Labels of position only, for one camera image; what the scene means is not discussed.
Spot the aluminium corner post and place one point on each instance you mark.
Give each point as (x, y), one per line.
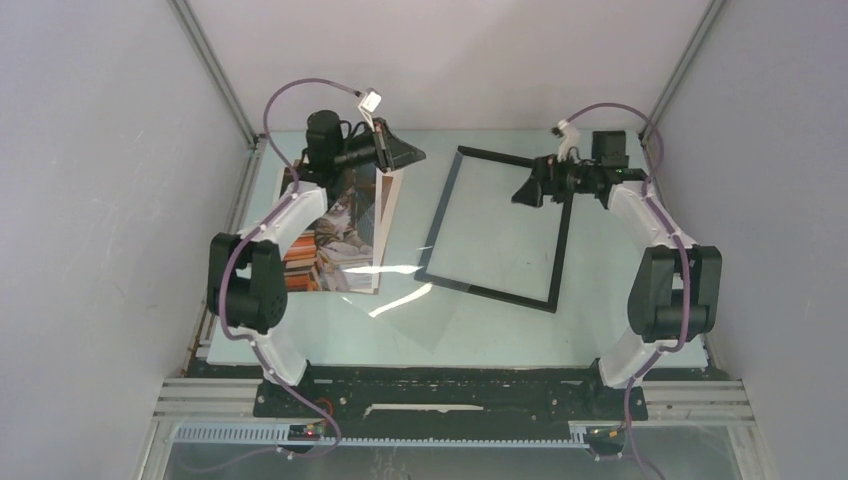
(703, 29)
(204, 50)

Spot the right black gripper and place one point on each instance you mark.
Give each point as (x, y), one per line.
(546, 179)

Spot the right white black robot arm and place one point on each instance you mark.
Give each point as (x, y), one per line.
(674, 295)

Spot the white cable duct strip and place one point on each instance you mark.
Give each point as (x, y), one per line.
(283, 435)

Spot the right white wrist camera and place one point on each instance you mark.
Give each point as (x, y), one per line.
(568, 135)

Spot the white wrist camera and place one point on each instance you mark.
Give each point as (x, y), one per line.
(369, 101)
(568, 135)

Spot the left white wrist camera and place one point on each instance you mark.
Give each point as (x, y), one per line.
(369, 101)

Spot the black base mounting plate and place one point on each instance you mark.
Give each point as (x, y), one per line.
(457, 403)

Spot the cat photo print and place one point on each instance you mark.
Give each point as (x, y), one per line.
(312, 278)

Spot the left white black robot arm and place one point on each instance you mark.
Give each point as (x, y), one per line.
(246, 285)

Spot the right aluminium corner post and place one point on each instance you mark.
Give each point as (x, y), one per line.
(703, 29)

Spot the black picture frame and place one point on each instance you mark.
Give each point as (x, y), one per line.
(482, 243)

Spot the left aluminium corner post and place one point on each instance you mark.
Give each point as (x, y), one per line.
(204, 50)

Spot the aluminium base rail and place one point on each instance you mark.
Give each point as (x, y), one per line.
(605, 443)

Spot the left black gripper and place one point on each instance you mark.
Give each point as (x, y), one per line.
(388, 151)

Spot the white photo mat board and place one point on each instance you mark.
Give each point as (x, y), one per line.
(391, 199)

